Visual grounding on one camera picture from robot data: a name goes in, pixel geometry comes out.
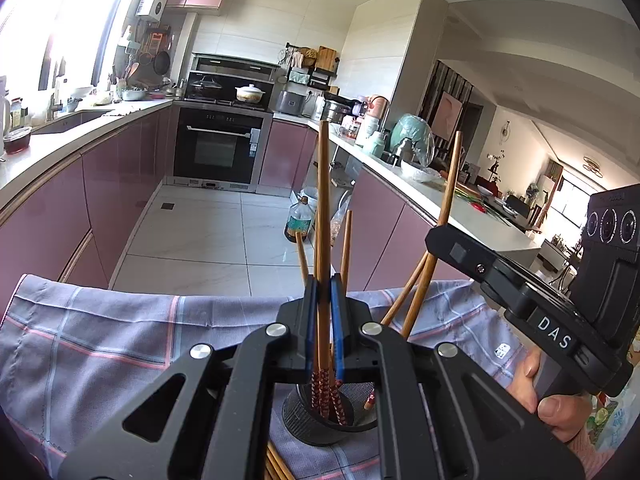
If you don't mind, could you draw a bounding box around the black wall rack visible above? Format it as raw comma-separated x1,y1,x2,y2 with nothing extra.
280,42,341,92

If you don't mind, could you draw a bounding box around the white bowl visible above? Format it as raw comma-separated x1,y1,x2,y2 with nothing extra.
400,159,441,183

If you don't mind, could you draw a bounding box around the printed plastic bag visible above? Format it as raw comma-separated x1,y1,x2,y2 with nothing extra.
582,387,638,466

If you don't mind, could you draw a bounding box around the kitchen sink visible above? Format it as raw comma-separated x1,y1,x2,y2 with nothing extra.
30,109,113,136

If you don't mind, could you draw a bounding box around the steel stock pot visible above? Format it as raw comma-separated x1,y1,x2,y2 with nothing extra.
320,97,351,125

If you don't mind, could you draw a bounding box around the teal jar under plastic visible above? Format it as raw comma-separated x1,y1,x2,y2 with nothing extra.
389,114,435,166

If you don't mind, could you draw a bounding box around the black wok with lid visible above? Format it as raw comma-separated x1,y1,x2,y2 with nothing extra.
187,74,219,98

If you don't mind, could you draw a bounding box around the grey plaid tablecloth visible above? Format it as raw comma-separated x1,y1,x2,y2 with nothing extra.
0,274,531,480

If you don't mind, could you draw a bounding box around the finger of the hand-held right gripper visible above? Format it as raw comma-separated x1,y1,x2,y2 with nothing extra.
425,223,538,311

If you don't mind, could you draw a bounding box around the black mesh pen holder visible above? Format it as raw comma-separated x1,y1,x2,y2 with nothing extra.
281,379,381,447

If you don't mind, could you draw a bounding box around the silver rice cooker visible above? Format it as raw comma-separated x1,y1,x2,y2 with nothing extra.
276,90,307,116

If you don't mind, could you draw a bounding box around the kitchen window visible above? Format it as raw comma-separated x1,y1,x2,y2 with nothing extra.
0,0,146,93

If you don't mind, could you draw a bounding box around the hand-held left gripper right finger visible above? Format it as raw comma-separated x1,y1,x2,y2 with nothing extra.
329,272,586,480

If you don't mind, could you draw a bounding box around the pink base cabinet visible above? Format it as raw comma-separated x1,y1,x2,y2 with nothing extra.
0,105,173,311
260,120,543,291

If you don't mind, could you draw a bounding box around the framed wall picture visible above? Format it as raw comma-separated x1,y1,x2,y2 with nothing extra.
431,92,463,138

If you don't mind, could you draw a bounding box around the person's right hand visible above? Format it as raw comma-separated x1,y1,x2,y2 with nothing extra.
505,347,594,444

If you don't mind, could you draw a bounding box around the cooking oil bottle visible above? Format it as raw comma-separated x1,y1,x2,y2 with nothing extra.
284,195,313,243

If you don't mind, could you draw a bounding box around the pink kettle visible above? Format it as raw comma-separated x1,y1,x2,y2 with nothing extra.
367,95,393,133

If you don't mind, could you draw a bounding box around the black built-in oven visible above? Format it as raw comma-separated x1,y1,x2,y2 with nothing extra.
172,102,275,193

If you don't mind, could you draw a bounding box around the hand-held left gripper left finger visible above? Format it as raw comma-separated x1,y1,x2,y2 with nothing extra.
57,274,321,480

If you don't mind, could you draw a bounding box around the red-tipped bamboo chopstick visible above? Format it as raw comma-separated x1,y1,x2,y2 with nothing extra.
402,131,463,338
311,120,347,427

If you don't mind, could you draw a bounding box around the red bowl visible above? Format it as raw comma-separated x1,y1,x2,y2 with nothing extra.
2,127,33,155

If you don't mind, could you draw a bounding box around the bunch of wooden chopsticks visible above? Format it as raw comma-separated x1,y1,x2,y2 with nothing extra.
265,211,431,480

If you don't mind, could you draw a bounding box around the pale green canister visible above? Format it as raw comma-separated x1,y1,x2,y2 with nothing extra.
361,130,386,157

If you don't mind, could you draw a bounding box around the white casserole pot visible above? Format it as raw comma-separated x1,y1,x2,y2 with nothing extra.
235,83,267,105

